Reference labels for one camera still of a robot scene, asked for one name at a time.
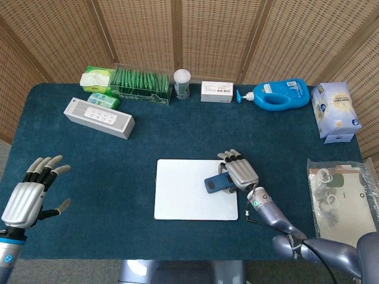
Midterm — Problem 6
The green open tissue pack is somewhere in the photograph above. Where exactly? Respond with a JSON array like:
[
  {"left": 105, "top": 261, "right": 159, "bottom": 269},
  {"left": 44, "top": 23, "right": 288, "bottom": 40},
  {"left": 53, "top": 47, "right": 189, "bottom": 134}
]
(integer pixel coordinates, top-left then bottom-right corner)
[{"left": 79, "top": 66, "right": 116, "bottom": 92}]

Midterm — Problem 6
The pale blue tissue pack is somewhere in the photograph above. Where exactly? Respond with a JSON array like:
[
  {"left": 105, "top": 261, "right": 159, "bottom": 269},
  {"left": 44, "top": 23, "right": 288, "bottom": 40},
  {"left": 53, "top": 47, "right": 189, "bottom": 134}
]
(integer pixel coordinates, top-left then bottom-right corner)
[{"left": 310, "top": 82, "right": 362, "bottom": 139}]

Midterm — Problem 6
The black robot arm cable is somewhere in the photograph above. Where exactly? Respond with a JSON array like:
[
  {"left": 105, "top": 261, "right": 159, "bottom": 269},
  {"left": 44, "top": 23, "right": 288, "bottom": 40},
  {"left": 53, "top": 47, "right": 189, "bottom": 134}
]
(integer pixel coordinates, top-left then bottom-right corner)
[{"left": 245, "top": 206, "right": 338, "bottom": 284}]

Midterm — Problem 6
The clear green tea bag box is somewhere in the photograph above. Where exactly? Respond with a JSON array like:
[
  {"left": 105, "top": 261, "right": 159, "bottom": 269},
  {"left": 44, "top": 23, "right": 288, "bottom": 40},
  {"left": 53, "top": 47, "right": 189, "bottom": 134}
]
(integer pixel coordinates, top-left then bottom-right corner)
[{"left": 110, "top": 62, "right": 173, "bottom": 107}]

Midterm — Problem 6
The small white cardboard box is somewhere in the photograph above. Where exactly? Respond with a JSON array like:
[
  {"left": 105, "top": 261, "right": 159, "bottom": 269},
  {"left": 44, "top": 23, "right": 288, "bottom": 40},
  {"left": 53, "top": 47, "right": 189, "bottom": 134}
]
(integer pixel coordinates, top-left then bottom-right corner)
[{"left": 200, "top": 80, "right": 235, "bottom": 105}]

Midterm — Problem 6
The clear plastic bag with parts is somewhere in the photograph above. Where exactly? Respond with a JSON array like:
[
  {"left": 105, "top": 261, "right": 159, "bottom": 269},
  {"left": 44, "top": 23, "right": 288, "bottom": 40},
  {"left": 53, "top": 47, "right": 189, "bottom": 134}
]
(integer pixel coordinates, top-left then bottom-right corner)
[{"left": 306, "top": 158, "right": 379, "bottom": 246}]

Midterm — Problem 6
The white dry-erase board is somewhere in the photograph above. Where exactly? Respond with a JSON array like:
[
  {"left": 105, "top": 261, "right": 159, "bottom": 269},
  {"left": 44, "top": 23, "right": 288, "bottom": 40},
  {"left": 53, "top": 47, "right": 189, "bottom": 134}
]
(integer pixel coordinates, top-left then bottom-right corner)
[{"left": 153, "top": 159, "right": 239, "bottom": 221}]

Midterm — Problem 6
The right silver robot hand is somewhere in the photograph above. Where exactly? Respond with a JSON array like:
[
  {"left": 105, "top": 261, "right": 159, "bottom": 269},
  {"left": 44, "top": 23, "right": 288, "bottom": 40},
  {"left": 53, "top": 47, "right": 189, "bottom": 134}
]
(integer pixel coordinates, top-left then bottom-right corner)
[{"left": 217, "top": 149, "right": 259, "bottom": 195}]

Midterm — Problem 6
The blue pump detergent bottle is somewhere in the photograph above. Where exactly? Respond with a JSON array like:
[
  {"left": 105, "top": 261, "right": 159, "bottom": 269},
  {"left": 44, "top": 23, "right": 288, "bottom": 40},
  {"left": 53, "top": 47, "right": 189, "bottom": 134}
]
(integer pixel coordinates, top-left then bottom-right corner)
[{"left": 236, "top": 78, "right": 311, "bottom": 112}]

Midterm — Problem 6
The cylindrical can with white lid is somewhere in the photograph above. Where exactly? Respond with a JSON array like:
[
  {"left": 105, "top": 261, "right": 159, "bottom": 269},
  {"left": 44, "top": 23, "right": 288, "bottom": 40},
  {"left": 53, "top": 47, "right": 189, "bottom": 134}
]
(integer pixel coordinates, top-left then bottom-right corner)
[{"left": 173, "top": 69, "right": 191, "bottom": 101}]

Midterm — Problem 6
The blue whiteboard eraser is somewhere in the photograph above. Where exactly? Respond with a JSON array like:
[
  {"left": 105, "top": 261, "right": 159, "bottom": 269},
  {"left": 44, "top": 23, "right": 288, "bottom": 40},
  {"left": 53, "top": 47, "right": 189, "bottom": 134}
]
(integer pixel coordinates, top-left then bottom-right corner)
[{"left": 204, "top": 170, "right": 235, "bottom": 195}]

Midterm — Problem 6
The teal table carpet mat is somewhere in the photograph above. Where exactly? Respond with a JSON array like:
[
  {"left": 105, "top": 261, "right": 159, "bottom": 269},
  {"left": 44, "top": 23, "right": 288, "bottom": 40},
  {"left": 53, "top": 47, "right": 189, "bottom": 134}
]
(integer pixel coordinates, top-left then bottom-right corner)
[{"left": 0, "top": 82, "right": 364, "bottom": 263}]

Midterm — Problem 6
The small green tissue pack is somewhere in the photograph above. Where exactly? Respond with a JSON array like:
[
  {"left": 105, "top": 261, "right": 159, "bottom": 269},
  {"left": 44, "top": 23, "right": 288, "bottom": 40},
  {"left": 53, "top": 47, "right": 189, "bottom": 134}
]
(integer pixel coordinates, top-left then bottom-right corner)
[{"left": 87, "top": 92, "right": 121, "bottom": 109}]

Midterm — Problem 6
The woven bamboo folding screen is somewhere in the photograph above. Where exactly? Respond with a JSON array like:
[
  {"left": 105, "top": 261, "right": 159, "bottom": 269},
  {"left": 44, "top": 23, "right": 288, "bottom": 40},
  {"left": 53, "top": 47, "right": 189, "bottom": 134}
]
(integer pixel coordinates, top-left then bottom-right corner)
[{"left": 0, "top": 0, "right": 379, "bottom": 160}]

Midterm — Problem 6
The long white speaker box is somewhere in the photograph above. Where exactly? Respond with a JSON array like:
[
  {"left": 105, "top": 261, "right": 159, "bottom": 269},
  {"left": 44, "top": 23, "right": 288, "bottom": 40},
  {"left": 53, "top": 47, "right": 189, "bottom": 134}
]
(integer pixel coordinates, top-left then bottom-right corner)
[{"left": 63, "top": 97, "right": 136, "bottom": 140}]

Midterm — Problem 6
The blue-grey robot torso base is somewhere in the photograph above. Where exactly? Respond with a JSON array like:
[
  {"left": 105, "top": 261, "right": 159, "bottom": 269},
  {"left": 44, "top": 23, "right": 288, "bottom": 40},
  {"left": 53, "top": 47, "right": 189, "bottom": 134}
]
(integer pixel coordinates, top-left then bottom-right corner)
[{"left": 118, "top": 259, "right": 246, "bottom": 284}]

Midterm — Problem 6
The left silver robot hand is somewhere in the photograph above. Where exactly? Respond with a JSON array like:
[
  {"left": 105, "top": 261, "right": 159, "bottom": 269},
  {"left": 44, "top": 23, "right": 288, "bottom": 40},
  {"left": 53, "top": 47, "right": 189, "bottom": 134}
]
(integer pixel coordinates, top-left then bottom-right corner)
[{"left": 0, "top": 154, "right": 72, "bottom": 230}]

